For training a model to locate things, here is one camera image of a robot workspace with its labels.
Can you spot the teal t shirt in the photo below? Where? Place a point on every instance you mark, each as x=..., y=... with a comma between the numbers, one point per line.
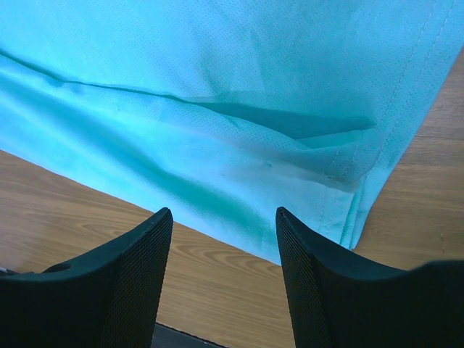
x=224, y=111

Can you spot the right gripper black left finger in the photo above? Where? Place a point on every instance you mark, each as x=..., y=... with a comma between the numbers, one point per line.
x=106, y=297

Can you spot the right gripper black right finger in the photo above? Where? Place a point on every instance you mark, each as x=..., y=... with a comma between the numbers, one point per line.
x=338, y=298

